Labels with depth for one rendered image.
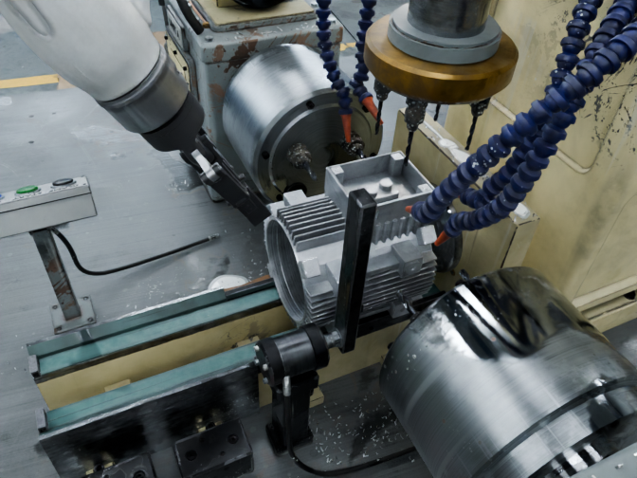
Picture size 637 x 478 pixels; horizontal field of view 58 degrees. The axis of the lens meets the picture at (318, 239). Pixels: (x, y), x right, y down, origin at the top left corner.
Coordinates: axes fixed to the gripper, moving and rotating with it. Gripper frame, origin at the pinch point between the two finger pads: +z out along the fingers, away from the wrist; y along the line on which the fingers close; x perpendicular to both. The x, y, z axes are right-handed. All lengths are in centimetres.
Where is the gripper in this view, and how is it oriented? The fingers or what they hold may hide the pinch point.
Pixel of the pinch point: (249, 204)
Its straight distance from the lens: 81.3
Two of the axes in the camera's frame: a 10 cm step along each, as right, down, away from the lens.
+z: 4.1, 5.0, 7.7
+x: -8.1, 5.9, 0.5
